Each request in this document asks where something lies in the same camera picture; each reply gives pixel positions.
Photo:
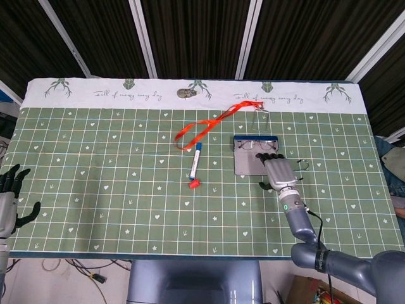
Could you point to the red marker cap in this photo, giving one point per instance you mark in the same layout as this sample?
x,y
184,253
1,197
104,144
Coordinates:
x,y
194,184

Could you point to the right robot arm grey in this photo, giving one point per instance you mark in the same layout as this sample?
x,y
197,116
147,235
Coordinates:
x,y
299,225

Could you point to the grey blue robot torso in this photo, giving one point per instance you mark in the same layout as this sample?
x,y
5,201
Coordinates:
x,y
193,282

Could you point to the green grid tablecloth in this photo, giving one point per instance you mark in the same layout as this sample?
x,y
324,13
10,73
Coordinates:
x,y
126,190

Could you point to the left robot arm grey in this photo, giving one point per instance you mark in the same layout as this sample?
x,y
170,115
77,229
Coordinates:
x,y
2,259

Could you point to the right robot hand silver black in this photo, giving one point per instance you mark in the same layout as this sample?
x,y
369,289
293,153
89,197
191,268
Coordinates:
x,y
280,174

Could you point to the blue grey folding glasses case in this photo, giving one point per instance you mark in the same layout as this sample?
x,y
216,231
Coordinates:
x,y
246,163

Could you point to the white blue marker pen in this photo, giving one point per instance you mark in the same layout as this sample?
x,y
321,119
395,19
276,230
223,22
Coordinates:
x,y
195,161

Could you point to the clear plastic badge holder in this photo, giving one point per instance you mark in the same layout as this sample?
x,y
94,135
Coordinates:
x,y
261,122

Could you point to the black power adapter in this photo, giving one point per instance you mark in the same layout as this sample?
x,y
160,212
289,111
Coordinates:
x,y
98,278

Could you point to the white aluminium partition post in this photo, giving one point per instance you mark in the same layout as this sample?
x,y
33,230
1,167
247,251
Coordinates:
x,y
142,38
376,52
250,38
64,39

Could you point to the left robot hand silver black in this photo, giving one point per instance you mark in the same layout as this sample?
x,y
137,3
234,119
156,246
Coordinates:
x,y
7,209

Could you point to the cardboard box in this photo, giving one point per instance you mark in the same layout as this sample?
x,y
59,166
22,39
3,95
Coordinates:
x,y
303,291

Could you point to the wire-frame eyeglasses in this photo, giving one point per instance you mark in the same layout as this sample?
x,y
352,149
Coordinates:
x,y
265,145

